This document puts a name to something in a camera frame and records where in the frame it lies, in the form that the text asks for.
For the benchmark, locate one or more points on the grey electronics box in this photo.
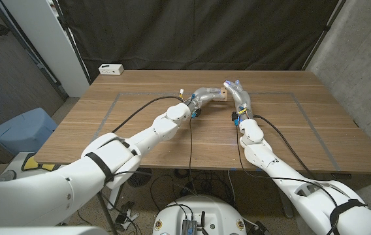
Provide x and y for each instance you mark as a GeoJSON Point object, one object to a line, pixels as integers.
{"type": "Point", "coordinates": [189, 226]}

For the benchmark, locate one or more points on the black backdrop curtain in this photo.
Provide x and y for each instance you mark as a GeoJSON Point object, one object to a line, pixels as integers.
{"type": "Point", "coordinates": [198, 32]}

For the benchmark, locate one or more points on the small wooden block with holes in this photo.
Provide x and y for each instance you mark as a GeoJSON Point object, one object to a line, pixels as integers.
{"type": "Point", "coordinates": [224, 94]}

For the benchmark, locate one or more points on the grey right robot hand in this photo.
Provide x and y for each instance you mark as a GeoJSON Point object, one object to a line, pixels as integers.
{"type": "Point", "coordinates": [242, 98]}

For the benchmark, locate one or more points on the blue plastic bin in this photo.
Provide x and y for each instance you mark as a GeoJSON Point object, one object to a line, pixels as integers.
{"type": "Point", "coordinates": [25, 130]}

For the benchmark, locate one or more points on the white power strip box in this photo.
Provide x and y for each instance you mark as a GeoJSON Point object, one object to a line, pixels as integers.
{"type": "Point", "coordinates": [110, 69]}

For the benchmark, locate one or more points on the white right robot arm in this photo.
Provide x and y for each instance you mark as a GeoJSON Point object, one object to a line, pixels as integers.
{"type": "Point", "coordinates": [286, 169]}

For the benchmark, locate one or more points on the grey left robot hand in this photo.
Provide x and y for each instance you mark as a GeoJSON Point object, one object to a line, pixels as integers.
{"type": "Point", "coordinates": [202, 97]}

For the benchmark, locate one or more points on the black and white floor gadget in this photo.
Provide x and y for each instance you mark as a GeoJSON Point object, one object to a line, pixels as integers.
{"type": "Point", "coordinates": [125, 215]}

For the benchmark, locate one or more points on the round black floor fan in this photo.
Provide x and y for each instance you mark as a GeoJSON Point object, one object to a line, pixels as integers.
{"type": "Point", "coordinates": [141, 179]}

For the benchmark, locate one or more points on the dark grey door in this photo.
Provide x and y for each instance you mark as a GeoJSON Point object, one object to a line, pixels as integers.
{"type": "Point", "coordinates": [6, 75]}

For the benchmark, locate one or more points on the white robot torso edge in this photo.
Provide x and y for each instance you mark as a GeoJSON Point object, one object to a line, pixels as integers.
{"type": "Point", "coordinates": [41, 231]}

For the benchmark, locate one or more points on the white table leg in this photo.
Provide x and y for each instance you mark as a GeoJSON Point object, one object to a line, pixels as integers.
{"type": "Point", "coordinates": [115, 197]}

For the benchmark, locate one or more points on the grey tape outline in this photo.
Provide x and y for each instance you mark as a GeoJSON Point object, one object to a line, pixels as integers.
{"type": "Point", "coordinates": [270, 93]}

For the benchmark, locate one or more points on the grey table leg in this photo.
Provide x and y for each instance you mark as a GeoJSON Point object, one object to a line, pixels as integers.
{"type": "Point", "coordinates": [286, 205]}

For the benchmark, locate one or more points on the white column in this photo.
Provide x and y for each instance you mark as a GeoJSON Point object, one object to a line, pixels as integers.
{"type": "Point", "coordinates": [51, 42]}

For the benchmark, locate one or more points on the black backdrop stand pole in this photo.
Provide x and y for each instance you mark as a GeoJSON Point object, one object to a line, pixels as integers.
{"type": "Point", "coordinates": [322, 32]}
{"type": "Point", "coordinates": [72, 45]}

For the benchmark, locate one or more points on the black floor device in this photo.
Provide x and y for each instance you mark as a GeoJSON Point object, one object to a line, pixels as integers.
{"type": "Point", "coordinates": [261, 228]}

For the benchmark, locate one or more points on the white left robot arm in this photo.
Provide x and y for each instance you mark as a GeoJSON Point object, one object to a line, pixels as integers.
{"type": "Point", "coordinates": [107, 160]}

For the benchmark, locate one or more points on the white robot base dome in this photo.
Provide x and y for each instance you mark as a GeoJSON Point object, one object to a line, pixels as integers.
{"type": "Point", "coordinates": [211, 209]}

